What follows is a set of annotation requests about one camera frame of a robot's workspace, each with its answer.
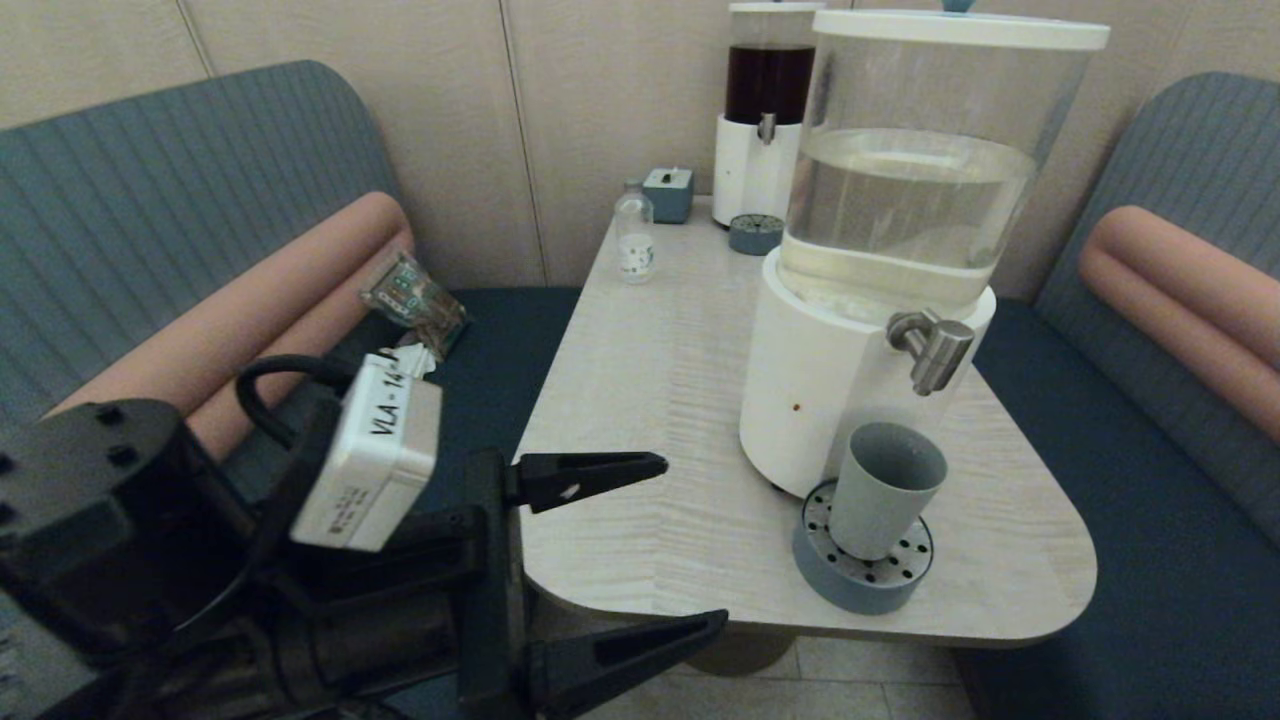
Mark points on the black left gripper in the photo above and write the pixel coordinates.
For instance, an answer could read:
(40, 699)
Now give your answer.
(400, 600)

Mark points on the grey plastic cup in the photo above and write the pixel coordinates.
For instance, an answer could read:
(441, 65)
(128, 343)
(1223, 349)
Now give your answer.
(880, 500)

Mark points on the steel water dispenser tap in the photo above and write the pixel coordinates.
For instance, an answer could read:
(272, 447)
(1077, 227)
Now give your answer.
(935, 350)

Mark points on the large blue steel drip tray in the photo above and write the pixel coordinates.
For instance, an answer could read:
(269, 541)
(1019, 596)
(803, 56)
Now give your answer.
(850, 588)

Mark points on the white folded napkins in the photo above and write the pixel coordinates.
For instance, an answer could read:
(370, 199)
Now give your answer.
(418, 358)

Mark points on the clear water dispenser white base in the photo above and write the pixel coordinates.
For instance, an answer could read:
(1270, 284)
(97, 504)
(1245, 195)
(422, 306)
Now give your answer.
(830, 380)

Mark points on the clear green snack packet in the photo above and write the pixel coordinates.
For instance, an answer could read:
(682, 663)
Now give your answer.
(415, 298)

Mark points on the clear plastic bottle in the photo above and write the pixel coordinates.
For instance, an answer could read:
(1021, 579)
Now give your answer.
(634, 243)

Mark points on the small blue steel drip tray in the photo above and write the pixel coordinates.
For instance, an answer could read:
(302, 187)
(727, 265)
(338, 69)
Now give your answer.
(756, 236)

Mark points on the blue-grey tissue box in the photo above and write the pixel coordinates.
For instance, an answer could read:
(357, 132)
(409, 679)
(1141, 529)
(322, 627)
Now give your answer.
(668, 196)

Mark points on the pink bolster cushion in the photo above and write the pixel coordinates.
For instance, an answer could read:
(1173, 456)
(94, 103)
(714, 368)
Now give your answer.
(1200, 300)
(250, 320)

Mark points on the dark drink dispenser white base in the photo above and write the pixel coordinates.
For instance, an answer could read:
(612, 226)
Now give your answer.
(750, 170)

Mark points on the steel dark drink dispenser tap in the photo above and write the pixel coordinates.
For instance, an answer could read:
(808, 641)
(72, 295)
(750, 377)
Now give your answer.
(767, 128)

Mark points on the blue ribbed booth sofa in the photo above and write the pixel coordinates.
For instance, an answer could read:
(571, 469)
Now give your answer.
(150, 200)
(1150, 560)

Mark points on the bronze table pedestal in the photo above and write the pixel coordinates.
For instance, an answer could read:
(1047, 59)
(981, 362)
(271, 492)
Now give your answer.
(740, 650)

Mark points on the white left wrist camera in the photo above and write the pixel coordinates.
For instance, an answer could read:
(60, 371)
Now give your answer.
(370, 460)

